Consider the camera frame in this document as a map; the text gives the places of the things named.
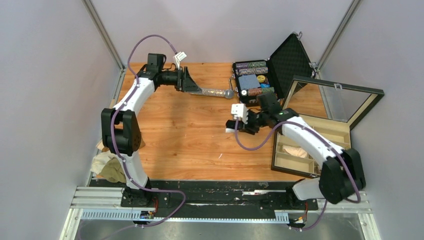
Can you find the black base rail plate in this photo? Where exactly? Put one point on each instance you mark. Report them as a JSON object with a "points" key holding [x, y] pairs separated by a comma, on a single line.
{"points": [[213, 199]]}

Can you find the cream boxer underwear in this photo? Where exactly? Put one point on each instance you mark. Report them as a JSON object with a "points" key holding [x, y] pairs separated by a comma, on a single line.
{"points": [[294, 151]]}

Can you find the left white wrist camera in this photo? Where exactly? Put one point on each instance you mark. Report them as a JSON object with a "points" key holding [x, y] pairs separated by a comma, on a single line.
{"points": [[178, 58]]}

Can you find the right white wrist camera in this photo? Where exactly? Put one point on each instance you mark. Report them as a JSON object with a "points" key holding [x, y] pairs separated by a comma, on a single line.
{"points": [[239, 111]]}

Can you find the white cloth in pile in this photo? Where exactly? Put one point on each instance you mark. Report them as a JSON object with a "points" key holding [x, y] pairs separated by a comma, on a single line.
{"points": [[100, 161]]}

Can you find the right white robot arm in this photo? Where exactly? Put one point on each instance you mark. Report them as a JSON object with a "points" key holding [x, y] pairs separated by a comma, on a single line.
{"points": [[342, 176]]}

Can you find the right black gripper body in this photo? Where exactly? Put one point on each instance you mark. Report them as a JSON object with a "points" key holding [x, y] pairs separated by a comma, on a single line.
{"points": [[256, 120]]}

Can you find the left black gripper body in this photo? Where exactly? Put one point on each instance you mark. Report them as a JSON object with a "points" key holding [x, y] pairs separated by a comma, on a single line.
{"points": [[174, 79]]}

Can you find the black poker chip case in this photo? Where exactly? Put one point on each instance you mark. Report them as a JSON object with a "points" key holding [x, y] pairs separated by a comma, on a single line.
{"points": [[276, 72]]}

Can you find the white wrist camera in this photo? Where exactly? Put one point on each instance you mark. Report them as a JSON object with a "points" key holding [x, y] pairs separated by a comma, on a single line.
{"points": [[178, 58], [239, 111]]}

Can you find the rhinestone silver microphone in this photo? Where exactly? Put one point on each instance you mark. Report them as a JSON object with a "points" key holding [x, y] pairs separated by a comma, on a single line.
{"points": [[214, 92]]}

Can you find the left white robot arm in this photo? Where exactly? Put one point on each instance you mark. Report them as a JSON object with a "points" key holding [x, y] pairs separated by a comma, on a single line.
{"points": [[119, 125]]}

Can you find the black Junhao underwear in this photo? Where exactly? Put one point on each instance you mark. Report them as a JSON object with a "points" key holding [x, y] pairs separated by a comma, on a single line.
{"points": [[232, 126]]}

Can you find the wooden compartment display box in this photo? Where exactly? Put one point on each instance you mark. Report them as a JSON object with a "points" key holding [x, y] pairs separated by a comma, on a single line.
{"points": [[332, 109]]}

